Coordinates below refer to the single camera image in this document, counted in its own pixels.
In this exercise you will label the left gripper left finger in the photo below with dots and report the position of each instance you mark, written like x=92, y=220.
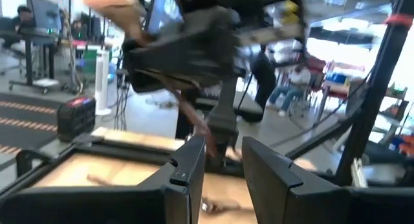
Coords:
x=97, y=206

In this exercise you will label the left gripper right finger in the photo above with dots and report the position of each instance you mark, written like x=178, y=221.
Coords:
x=291, y=201

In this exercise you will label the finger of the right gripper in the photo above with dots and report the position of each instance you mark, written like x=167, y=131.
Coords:
x=220, y=75
x=194, y=46

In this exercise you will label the large display screen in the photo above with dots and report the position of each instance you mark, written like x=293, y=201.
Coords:
x=165, y=13

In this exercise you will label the person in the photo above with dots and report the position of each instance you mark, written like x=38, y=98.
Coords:
x=77, y=28
x=299, y=76
x=263, y=75
x=24, y=15

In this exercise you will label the silver aluminium extrusion piece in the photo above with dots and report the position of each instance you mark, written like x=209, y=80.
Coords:
x=358, y=172

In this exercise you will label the black box with red light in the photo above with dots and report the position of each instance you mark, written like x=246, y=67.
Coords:
x=76, y=120

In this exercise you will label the white tower fan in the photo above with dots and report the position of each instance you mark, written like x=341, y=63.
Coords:
x=103, y=81

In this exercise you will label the green cabinet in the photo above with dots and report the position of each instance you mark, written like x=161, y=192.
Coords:
x=90, y=59

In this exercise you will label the blue storage box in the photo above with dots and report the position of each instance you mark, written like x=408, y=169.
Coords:
x=336, y=78

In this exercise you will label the storage shelf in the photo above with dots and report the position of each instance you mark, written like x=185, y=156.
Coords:
x=396, y=110

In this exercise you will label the computer monitor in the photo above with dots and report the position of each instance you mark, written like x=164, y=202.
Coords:
x=47, y=15

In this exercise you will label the black standing desk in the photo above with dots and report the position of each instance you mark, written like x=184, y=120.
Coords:
x=28, y=55

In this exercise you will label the red tape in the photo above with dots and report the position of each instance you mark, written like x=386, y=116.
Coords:
x=399, y=19

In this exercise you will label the black aluminium table frame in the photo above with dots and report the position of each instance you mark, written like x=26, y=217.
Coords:
x=381, y=72

